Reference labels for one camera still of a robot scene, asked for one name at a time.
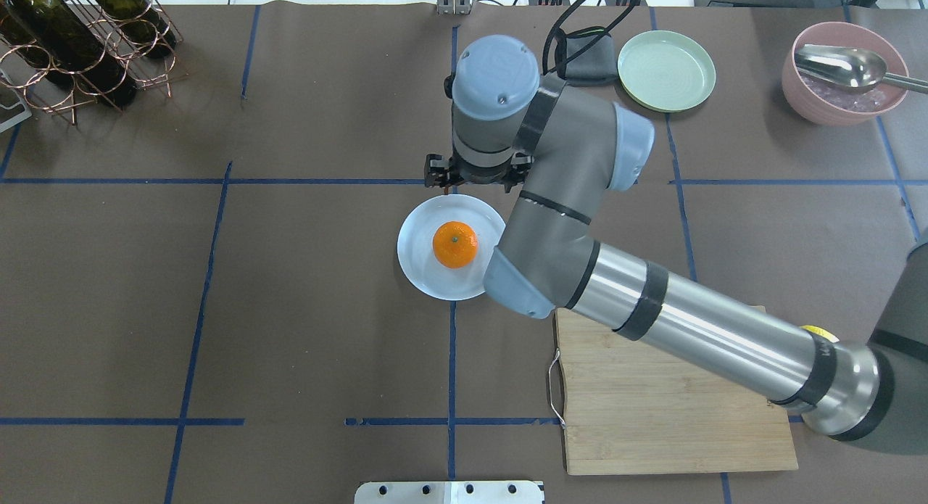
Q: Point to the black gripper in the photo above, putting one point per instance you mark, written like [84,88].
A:
[438,172]

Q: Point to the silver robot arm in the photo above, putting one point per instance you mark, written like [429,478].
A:
[565,148]

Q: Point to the orange fruit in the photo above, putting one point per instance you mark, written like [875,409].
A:
[455,244]

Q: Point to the copper wire bottle rack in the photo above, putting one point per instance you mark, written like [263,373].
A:
[34,76]

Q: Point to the light green plate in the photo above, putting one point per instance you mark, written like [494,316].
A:
[666,71]

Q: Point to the light blue plate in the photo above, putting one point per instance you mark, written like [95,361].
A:
[416,249]

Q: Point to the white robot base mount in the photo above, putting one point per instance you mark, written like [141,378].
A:
[490,491]

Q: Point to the dark green wine bottle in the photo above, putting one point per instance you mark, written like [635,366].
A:
[75,47]
[12,32]
[142,24]

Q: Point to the pink bowl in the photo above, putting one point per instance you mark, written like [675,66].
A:
[827,104]

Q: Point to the black folded cloth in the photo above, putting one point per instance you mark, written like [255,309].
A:
[583,61]

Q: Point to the bamboo cutting board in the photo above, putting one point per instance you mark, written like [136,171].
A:
[631,409]

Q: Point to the metal ladle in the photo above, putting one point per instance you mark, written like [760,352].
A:
[853,68]

